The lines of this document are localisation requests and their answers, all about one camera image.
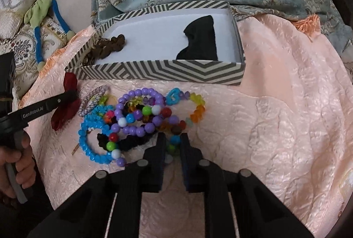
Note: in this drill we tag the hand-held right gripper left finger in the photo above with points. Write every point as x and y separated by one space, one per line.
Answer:
162 162

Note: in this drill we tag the red velvet bow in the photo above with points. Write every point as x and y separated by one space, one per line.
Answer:
64 115

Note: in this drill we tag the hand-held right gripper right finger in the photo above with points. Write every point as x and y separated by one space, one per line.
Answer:
184 165

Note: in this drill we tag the green blue plush toy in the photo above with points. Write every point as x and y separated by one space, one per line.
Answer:
37 13

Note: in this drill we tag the peach quilted blanket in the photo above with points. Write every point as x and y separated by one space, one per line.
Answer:
275 116

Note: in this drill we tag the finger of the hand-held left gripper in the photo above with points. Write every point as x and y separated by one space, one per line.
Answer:
64 99

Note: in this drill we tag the person's left hand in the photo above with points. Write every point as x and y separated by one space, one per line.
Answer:
24 172

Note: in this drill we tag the ornate embroidered cushion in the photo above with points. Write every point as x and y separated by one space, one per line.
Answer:
19 42

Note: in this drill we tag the brown scrunchie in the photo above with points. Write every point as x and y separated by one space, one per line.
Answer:
106 46

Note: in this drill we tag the grey white striped box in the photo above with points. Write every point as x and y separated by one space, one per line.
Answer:
165 74

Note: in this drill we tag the black scrunchie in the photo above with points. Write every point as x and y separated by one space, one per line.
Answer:
129 144

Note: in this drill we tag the black cloth pouch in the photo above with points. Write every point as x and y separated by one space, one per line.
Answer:
201 39

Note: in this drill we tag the gold drop earring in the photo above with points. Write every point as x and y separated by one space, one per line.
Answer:
75 149

